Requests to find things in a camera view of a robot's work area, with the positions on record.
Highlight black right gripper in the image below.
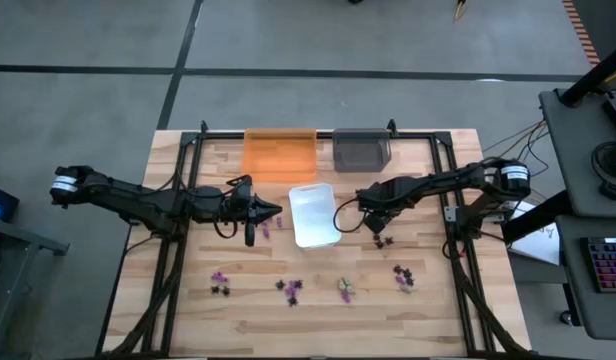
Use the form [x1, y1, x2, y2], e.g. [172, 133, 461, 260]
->
[356, 180, 407, 236]

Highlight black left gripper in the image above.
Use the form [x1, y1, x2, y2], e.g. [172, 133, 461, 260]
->
[226, 174, 284, 248]

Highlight orange translucent plastic bin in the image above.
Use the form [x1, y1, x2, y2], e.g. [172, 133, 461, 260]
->
[241, 127, 320, 184]

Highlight grey translucent plastic bin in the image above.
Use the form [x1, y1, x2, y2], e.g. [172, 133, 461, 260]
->
[331, 127, 393, 174]

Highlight black diagonal metal bar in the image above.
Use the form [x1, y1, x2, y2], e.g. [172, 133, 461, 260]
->
[500, 189, 560, 246]
[559, 38, 616, 109]

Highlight white paper sheet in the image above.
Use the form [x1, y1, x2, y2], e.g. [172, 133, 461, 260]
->
[506, 199, 562, 267]

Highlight grey desk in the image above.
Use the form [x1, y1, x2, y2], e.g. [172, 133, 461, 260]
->
[555, 214, 616, 342]
[538, 85, 616, 220]

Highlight black backlit keyboard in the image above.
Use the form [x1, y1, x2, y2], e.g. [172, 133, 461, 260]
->
[579, 235, 616, 295]

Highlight black headphones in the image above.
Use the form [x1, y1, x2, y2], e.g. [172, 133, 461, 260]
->
[590, 141, 616, 201]

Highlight grey metal cart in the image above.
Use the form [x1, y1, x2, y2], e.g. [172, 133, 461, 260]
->
[0, 217, 72, 360]

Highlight black box with blue light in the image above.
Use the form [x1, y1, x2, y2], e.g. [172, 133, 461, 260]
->
[0, 183, 21, 225]

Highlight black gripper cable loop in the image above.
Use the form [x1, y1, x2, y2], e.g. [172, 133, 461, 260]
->
[332, 197, 363, 235]

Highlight white plastic bin with handles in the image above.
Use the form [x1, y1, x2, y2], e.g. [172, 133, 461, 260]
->
[287, 182, 343, 250]

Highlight black aluminium table frame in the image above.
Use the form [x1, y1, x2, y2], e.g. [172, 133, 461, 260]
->
[95, 119, 534, 360]

